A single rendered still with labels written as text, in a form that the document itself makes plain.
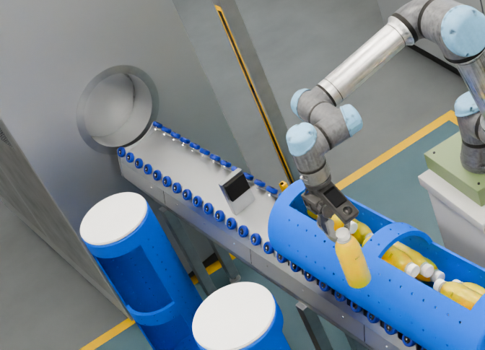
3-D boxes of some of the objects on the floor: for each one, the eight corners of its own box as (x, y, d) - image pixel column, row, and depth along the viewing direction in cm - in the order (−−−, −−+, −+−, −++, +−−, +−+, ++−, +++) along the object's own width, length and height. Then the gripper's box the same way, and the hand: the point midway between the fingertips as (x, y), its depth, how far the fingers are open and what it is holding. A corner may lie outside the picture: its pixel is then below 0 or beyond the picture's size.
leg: (236, 273, 452) (190, 182, 415) (243, 278, 448) (196, 187, 411) (227, 281, 451) (180, 190, 413) (234, 286, 446) (187, 195, 409)
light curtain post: (345, 286, 421) (215, -29, 320) (354, 291, 416) (225, -26, 316) (335, 294, 419) (202, -20, 318) (344, 300, 414) (211, -17, 314)
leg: (215, 291, 448) (166, 201, 411) (221, 296, 444) (173, 206, 407) (206, 299, 446) (156, 208, 409) (213, 304, 442) (163, 213, 405)
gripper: (320, 156, 233) (341, 213, 246) (287, 182, 230) (310, 239, 243) (341, 168, 227) (362, 226, 240) (308, 195, 224) (331, 253, 237)
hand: (342, 234), depth 238 cm, fingers closed on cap, 4 cm apart
